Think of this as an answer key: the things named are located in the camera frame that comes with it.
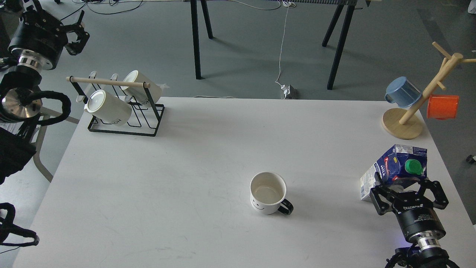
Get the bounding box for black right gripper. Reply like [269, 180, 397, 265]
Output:
[370, 179, 449, 243]

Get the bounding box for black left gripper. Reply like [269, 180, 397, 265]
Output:
[8, 0, 90, 70]

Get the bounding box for blue white milk carton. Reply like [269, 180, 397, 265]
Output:
[360, 144, 427, 202]

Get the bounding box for white smiley mug black handle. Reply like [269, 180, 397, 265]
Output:
[250, 172, 294, 215]

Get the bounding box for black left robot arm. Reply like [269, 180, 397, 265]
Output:
[0, 0, 90, 183]

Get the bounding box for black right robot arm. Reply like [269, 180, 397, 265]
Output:
[370, 179, 457, 268]

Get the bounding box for wooden mug tree stand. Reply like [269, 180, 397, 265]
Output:
[381, 41, 476, 140]

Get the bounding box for white mug front on rack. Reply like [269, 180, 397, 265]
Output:
[84, 90, 132, 126]

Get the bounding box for white mug on rack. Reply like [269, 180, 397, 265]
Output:
[84, 90, 132, 126]
[121, 70, 163, 108]

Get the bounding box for orange mug on tree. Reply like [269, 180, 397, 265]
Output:
[427, 95, 459, 120]

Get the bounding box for blue mug on tree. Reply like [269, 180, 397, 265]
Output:
[385, 76, 423, 108]

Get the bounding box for white mug rear on rack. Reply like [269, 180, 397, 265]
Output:
[121, 70, 163, 108]

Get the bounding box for black table legs left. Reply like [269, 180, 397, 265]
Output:
[189, 0, 214, 80]

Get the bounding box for black table legs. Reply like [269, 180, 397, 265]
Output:
[322, 0, 357, 90]
[189, 0, 214, 80]

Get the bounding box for grey power plug box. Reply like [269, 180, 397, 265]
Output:
[281, 85, 298, 99]

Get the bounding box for black table legs right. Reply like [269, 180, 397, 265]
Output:
[322, 0, 357, 90]

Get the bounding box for black cable on floor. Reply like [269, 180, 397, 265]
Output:
[59, 0, 145, 21]

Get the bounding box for black wire mug rack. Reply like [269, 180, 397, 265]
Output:
[66, 73, 165, 136]

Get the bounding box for white power cable on floor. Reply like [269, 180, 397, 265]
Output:
[208, 0, 297, 90]

